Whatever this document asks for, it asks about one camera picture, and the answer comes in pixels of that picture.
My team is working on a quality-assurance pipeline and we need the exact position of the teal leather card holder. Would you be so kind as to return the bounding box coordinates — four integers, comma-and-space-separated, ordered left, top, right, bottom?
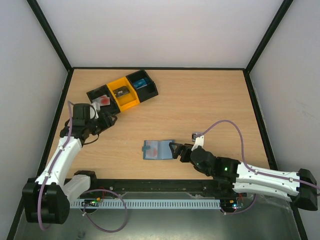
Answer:
142, 139, 175, 160

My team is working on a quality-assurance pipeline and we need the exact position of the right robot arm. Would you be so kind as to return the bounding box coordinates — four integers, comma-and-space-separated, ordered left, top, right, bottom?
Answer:
169, 143, 318, 211

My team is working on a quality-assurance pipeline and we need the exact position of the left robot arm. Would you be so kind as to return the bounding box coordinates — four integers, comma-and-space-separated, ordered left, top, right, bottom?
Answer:
22, 102, 118, 228

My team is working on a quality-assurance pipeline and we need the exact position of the brown VIP card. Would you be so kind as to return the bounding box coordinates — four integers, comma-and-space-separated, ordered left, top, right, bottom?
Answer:
113, 86, 130, 98

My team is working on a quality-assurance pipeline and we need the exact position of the blue card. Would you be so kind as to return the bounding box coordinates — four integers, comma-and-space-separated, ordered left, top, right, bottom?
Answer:
133, 77, 149, 90

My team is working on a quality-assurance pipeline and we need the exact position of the left black bin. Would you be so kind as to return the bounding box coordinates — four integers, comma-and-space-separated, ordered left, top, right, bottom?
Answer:
86, 84, 121, 116

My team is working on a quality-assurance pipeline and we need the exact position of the black bin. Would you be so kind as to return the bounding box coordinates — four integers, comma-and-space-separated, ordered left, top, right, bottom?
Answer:
125, 69, 159, 103
86, 84, 121, 116

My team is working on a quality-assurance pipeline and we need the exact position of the yellow bin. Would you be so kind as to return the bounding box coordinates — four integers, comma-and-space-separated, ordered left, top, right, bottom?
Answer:
107, 77, 140, 112

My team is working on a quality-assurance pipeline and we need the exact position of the right black bin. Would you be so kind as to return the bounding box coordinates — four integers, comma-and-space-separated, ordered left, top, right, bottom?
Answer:
125, 69, 159, 103

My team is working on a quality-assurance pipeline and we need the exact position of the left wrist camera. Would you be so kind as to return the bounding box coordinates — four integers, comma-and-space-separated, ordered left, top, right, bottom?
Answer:
89, 102, 101, 120

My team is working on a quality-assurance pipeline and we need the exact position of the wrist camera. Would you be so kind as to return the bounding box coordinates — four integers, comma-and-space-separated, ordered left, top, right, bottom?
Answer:
191, 132, 205, 151
89, 102, 101, 120

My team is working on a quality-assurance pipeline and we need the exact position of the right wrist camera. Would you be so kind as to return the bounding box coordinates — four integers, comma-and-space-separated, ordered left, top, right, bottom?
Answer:
191, 132, 205, 151

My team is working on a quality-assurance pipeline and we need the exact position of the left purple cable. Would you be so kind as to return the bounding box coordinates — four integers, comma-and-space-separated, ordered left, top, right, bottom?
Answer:
37, 100, 76, 231

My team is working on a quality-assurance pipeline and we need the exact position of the slotted cable duct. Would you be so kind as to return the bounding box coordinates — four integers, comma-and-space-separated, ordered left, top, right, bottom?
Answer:
70, 199, 221, 210

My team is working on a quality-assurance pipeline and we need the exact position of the black metal frame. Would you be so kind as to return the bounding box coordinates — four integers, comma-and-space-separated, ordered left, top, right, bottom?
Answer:
5, 0, 320, 240

